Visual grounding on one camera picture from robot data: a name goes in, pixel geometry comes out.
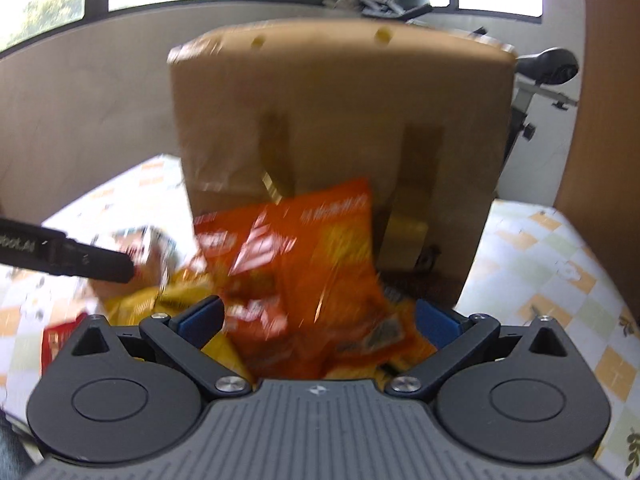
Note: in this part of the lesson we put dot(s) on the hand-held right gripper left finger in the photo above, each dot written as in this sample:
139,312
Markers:
202,319

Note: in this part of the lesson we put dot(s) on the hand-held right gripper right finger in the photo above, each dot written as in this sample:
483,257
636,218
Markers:
432,322

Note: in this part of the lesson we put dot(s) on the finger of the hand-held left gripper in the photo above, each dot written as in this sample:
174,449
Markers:
100,262

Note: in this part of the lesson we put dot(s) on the silver snack packet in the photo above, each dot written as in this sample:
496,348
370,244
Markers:
155,250

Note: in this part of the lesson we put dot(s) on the orange snack bag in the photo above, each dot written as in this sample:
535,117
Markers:
310,260

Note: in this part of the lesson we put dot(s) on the brown cardboard box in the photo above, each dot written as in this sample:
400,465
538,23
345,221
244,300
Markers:
340,100

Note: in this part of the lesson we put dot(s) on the yellow snack bag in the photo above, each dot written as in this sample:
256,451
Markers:
145,304

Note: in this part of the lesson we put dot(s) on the red and yellow snack packet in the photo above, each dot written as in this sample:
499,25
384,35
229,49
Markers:
55,342

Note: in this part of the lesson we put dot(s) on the exercise bike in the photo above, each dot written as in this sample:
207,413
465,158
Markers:
547,65

